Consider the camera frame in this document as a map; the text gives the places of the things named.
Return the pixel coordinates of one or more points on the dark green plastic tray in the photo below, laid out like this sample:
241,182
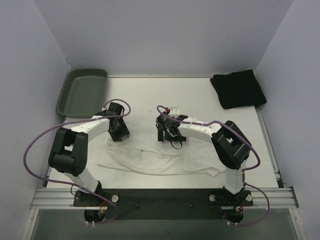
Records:
83,93

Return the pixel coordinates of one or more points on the folded black t-shirt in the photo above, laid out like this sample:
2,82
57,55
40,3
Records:
238,89

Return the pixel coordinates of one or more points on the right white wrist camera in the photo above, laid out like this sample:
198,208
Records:
173,112

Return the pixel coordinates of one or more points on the aluminium extrusion rail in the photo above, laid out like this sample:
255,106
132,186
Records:
61,198

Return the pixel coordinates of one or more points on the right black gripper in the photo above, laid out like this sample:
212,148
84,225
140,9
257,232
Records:
162,131

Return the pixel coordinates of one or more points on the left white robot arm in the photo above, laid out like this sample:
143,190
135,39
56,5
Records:
69,152

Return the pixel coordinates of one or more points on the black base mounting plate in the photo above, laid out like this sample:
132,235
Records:
164,204

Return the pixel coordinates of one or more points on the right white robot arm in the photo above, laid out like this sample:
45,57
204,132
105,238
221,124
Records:
230,144

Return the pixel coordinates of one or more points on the white t-shirt with robot print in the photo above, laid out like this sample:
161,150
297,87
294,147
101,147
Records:
143,154

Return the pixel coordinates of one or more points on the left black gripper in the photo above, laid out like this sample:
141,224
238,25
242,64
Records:
120,131

